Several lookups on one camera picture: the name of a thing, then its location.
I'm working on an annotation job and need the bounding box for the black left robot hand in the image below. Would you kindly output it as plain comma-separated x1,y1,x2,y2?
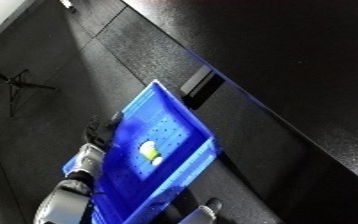
83,111,128,151

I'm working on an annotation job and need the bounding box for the paper cup with green band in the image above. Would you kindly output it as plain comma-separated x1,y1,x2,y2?
138,140,167,167

